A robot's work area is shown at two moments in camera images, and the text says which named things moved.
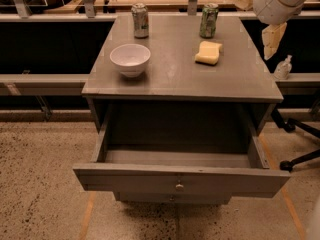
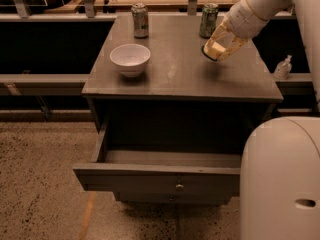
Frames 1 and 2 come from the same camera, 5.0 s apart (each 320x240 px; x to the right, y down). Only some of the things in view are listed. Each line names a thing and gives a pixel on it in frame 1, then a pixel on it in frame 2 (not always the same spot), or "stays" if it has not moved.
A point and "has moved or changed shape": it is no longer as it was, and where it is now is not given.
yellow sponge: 208,53 has moved or changed shape
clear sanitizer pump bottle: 283,68 stays
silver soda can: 141,20 stays
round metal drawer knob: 179,187 stays
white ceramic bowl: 131,59 stays
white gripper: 270,6 → 242,23
